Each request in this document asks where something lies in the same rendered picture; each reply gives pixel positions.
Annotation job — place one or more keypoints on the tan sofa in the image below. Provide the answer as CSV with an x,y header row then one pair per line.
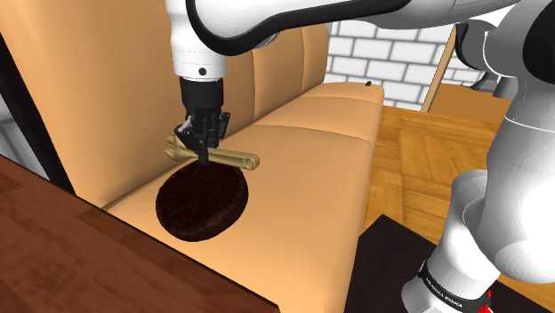
x,y
286,182

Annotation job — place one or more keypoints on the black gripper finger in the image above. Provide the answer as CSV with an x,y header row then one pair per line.
x,y
189,138
221,125

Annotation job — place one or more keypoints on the dark brown round bowl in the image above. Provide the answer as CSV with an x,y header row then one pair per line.
x,y
202,201

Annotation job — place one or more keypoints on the brass wrench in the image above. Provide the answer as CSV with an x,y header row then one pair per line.
x,y
230,158

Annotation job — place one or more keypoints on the tan wooden cabinet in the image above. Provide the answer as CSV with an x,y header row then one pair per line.
x,y
464,97

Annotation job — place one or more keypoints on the brown wooden table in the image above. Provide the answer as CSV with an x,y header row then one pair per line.
x,y
78,256

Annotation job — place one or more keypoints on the black robot stand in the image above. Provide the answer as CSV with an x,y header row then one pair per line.
x,y
386,268

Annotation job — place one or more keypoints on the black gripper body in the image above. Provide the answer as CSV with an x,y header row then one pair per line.
x,y
202,100

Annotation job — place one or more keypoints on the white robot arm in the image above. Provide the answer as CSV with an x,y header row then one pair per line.
x,y
511,182

